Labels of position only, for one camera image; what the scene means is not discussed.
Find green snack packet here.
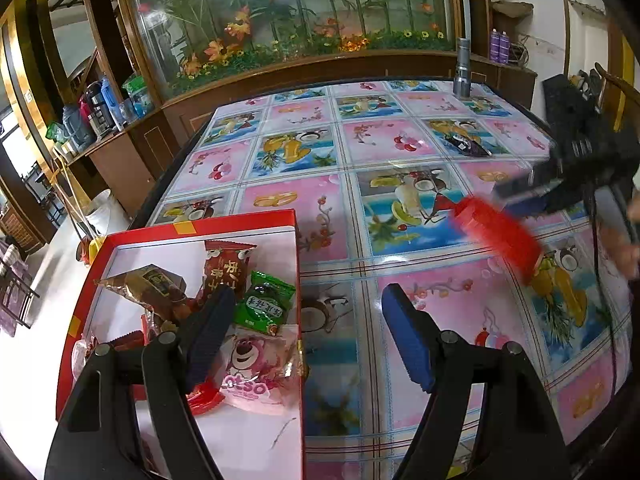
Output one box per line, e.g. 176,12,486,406
233,270,296,336

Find black cable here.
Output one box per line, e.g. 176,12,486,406
582,179,620,401

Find person's right hand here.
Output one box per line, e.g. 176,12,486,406
596,188,639,281

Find dark red snack packet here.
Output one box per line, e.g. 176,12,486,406
196,240,257,306

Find purple bottles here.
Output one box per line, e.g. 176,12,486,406
489,28,511,65

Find large red packet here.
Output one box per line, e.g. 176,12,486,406
451,195,542,285

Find white plastic bucket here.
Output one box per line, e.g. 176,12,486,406
85,190,113,235

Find yellow dustpan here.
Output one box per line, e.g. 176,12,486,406
88,236,105,264

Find blue thermos flask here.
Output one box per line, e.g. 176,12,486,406
101,77,125,131

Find colourful fruit pattern tablecloth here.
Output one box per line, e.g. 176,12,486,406
147,79,634,480

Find large glass aquarium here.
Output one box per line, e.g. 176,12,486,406
132,0,452,99

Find silver flashlight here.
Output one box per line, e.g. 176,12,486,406
454,37,471,99

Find brown wooden cabinet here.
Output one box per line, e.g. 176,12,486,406
64,49,539,216

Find black square table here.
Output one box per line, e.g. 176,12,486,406
127,77,640,480

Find pink bear snack packet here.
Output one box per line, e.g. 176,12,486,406
214,324,302,416

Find red gift box tray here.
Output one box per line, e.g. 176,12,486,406
44,209,305,479

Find red rectangular snack packet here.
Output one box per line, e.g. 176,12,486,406
130,380,224,416

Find brown gold snack bag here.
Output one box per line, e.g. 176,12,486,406
96,264,193,323

